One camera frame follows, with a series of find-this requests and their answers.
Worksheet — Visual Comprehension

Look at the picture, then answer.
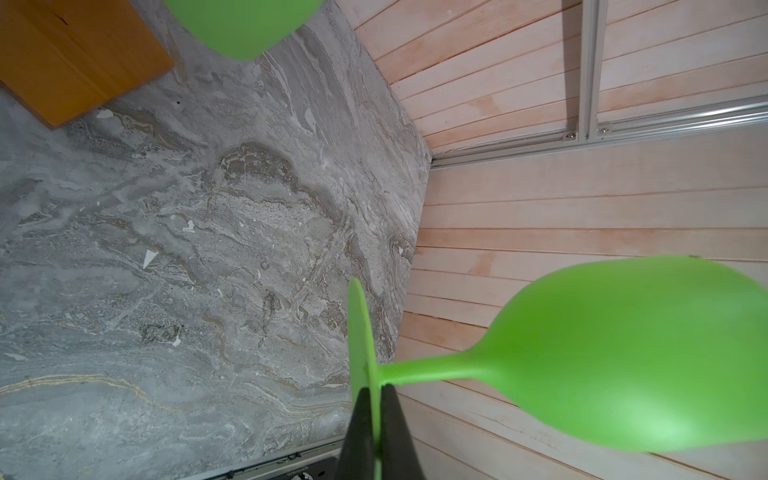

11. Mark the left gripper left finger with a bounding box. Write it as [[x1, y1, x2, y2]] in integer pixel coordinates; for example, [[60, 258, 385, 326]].
[[334, 388, 375, 480]]

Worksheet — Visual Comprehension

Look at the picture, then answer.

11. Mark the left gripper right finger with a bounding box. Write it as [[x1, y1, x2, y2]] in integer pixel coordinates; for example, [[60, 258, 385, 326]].
[[380, 384, 426, 480]]

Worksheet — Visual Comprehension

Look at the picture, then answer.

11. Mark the green wine glass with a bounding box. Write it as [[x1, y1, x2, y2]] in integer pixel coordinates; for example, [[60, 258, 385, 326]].
[[165, 0, 323, 61], [347, 256, 767, 479]]

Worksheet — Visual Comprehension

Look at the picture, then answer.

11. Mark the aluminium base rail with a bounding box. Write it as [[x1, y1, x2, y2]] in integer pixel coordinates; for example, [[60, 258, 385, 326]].
[[184, 436, 343, 480]]

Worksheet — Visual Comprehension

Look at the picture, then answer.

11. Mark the horizontal aluminium frame bar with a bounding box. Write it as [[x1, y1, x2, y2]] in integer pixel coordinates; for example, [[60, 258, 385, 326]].
[[430, 0, 768, 168]]

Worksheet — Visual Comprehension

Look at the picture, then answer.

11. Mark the gold wire wine glass rack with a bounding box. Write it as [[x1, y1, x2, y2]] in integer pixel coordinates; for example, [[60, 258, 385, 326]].
[[1, 1, 174, 129]]

